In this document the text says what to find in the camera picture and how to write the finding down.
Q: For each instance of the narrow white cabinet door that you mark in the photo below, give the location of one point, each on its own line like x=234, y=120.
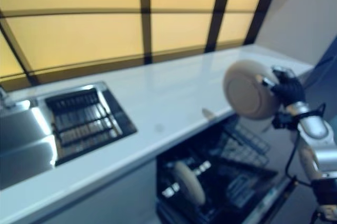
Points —
x=105, y=200

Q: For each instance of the dark blue partition panel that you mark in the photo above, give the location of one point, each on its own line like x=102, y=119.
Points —
x=329, y=58

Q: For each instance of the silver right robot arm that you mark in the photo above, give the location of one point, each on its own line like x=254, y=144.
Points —
x=316, y=129

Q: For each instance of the grey dishwasher cutlery tray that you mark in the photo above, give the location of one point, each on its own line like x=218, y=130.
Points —
x=239, y=189

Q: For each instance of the right robot hand black glove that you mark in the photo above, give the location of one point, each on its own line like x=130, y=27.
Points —
x=289, y=90

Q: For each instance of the cream ceramic plate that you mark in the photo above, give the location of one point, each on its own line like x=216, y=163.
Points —
x=189, y=182
x=247, y=95

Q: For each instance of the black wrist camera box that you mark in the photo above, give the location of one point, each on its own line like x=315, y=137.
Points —
x=281, y=121

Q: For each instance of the black dish drying rack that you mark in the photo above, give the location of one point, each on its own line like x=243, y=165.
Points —
x=79, y=121

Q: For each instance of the open built-in dishwasher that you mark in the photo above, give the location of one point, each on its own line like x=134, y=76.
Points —
x=168, y=208

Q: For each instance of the stainless steel sink basin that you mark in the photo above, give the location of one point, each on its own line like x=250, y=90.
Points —
x=23, y=140

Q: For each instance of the chrome gooseneck kitchen faucet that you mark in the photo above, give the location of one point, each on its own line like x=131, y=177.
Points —
x=6, y=100

